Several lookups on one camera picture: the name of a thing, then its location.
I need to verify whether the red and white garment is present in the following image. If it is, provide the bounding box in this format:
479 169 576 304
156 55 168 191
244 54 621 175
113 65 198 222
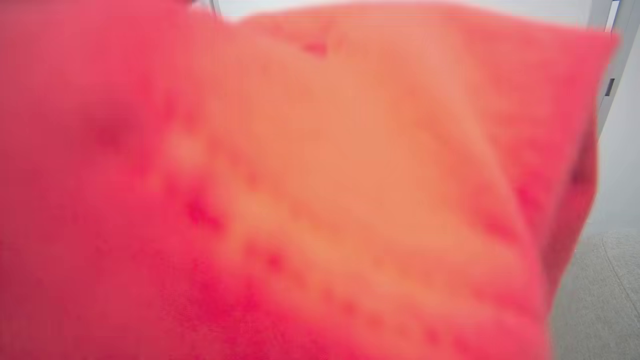
0 0 621 360

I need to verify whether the grey fabric sofa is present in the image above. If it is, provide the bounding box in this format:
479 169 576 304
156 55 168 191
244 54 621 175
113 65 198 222
549 229 640 360

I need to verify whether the grey partition frame post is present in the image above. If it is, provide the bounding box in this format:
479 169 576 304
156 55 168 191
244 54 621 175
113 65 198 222
589 0 640 138

